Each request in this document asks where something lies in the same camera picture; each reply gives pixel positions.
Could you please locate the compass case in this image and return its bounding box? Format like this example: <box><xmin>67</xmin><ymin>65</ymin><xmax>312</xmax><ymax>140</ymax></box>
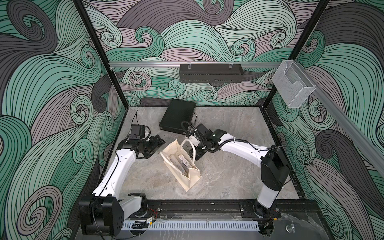
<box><xmin>178</xmin><ymin>154</ymin><xmax>192</xmax><ymax>171</ymax></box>

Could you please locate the cream canvas tote bag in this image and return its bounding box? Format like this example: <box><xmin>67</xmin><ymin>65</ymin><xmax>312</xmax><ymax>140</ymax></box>
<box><xmin>160</xmin><ymin>139</ymin><xmax>202</xmax><ymax>192</ymax></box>

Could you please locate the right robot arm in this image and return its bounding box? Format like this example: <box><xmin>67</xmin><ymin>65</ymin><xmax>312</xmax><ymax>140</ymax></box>
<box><xmin>182</xmin><ymin>121</ymin><xmax>291</xmax><ymax>210</ymax></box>

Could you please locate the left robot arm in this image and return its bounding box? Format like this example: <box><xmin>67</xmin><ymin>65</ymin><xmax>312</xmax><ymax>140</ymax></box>
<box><xmin>79</xmin><ymin>135</ymin><xmax>165</xmax><ymax>237</ymax></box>

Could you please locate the black ribbed carrying case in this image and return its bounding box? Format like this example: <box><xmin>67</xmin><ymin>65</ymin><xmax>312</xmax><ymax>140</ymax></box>
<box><xmin>159</xmin><ymin>100</ymin><xmax>196</xmax><ymax>135</ymax></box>

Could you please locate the black wall tray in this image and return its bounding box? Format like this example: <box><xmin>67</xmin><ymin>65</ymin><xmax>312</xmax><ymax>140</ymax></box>
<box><xmin>179</xmin><ymin>65</ymin><xmax>244</xmax><ymax>83</ymax></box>

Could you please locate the white slotted cable duct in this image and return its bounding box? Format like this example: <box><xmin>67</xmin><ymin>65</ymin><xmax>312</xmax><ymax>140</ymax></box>
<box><xmin>121</xmin><ymin>220</ymin><xmax>260</xmax><ymax>232</ymax></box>

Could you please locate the aluminium wall rail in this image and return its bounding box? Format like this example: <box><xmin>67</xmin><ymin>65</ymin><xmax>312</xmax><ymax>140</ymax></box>
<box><xmin>109</xmin><ymin>61</ymin><xmax>282</xmax><ymax>68</ymax></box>

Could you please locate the clear acrylic wall holder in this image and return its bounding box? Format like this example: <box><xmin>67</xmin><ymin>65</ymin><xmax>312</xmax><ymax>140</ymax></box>
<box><xmin>272</xmin><ymin>60</ymin><xmax>316</xmax><ymax>109</ymax></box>

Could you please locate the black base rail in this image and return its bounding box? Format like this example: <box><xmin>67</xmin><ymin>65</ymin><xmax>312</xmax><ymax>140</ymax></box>
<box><xmin>119</xmin><ymin>198</ymin><xmax>319</xmax><ymax>220</ymax></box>

